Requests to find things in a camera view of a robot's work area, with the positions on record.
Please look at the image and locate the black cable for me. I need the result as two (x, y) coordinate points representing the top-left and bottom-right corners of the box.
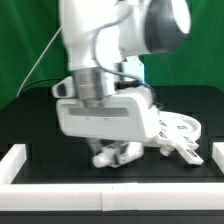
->
(20, 78), (64, 95)

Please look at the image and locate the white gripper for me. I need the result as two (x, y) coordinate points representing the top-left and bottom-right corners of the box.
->
(56, 90), (160, 164)

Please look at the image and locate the white cable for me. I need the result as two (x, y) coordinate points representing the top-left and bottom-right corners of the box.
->
(16, 26), (64, 98)

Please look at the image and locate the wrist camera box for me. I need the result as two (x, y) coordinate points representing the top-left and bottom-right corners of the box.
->
(52, 76), (77, 99)

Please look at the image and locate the white cross-shaped table base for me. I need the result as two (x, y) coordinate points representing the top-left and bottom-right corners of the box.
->
(146, 127), (204, 165)

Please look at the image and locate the white round table top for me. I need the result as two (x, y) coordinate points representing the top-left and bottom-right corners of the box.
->
(159, 111), (201, 141)

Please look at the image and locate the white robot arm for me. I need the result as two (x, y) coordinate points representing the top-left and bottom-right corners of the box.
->
(52, 0), (191, 168)

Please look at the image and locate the white U-shaped border frame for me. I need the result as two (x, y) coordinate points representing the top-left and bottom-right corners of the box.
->
(0, 144), (224, 211)

